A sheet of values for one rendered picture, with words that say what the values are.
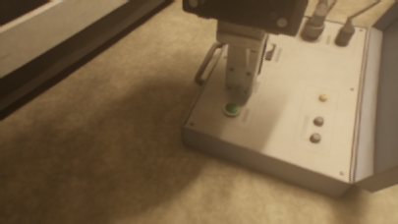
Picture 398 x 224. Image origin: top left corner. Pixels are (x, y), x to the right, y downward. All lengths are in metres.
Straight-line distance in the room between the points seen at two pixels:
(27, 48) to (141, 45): 0.25
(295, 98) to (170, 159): 0.25
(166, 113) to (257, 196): 0.23
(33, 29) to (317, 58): 0.52
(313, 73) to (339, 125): 0.12
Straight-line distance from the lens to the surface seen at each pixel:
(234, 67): 0.48
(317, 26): 0.66
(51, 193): 0.56
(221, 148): 0.50
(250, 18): 0.33
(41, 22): 0.59
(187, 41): 0.73
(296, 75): 0.60
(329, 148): 0.51
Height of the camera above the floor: 0.47
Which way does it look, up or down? 53 degrees down
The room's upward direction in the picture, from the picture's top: 1 degrees counter-clockwise
